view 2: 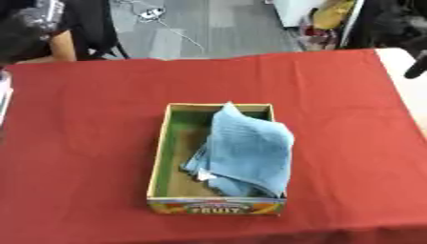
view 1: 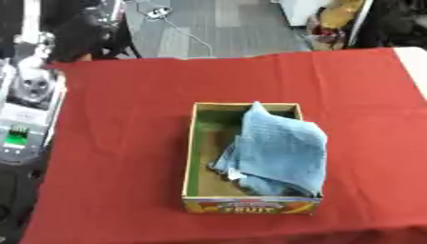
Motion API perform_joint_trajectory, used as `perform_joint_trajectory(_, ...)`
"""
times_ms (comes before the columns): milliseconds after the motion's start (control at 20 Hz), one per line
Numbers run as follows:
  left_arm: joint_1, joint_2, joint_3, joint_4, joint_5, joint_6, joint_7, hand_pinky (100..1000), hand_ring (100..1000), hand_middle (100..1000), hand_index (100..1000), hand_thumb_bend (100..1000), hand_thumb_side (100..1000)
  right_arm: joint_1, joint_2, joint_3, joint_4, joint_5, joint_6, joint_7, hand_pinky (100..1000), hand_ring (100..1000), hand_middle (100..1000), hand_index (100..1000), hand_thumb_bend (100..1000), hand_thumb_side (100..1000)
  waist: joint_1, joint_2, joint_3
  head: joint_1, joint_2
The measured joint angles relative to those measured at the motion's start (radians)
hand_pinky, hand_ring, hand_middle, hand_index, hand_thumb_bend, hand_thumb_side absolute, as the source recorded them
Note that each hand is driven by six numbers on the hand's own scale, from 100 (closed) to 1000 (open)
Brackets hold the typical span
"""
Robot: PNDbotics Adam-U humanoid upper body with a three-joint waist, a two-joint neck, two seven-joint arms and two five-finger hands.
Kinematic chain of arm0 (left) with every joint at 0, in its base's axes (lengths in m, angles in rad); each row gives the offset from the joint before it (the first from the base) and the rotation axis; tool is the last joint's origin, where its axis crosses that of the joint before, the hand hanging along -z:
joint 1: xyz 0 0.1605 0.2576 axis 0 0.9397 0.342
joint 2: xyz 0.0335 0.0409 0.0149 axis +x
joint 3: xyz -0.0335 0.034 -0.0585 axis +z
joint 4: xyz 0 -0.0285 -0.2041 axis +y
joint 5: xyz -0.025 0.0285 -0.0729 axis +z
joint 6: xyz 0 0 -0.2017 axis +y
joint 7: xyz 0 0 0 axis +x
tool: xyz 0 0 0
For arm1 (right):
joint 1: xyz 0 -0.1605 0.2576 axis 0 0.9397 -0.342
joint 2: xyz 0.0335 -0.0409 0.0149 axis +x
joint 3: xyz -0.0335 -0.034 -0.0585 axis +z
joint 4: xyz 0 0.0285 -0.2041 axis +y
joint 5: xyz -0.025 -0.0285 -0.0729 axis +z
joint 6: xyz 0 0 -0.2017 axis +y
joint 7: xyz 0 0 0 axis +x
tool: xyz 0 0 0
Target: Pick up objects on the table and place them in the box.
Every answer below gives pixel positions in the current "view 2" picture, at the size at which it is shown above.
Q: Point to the tan cardboard box green inside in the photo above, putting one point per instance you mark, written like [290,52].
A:
[171,149]

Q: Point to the light blue towel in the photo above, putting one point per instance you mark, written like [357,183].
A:
[250,149]

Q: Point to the white power adapter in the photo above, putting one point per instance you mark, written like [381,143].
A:
[150,13]

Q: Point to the white cabinet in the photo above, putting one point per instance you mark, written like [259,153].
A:
[292,11]

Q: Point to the black chair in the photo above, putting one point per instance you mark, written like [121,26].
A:
[94,28]

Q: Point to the yellow and red bag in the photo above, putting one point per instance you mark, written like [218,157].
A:
[328,22]

